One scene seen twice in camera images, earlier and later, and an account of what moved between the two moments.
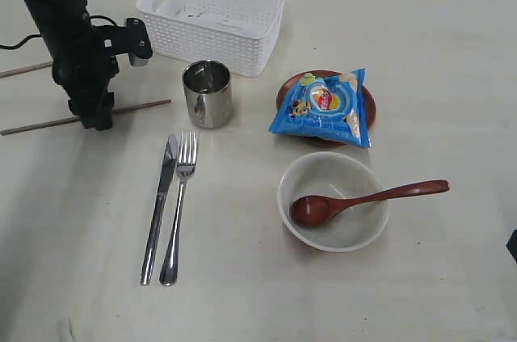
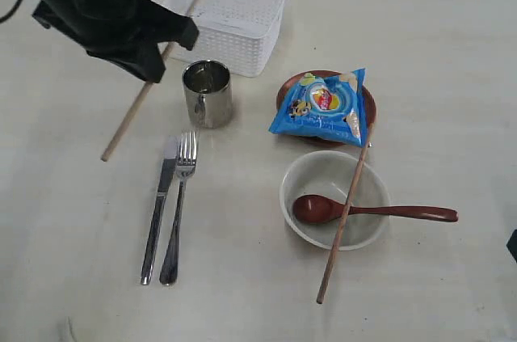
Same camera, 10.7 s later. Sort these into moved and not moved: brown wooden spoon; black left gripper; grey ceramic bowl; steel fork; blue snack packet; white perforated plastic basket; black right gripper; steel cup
Moved: brown wooden spoon; black left gripper
Not moved: steel cup; blue snack packet; black right gripper; steel fork; white perforated plastic basket; grey ceramic bowl
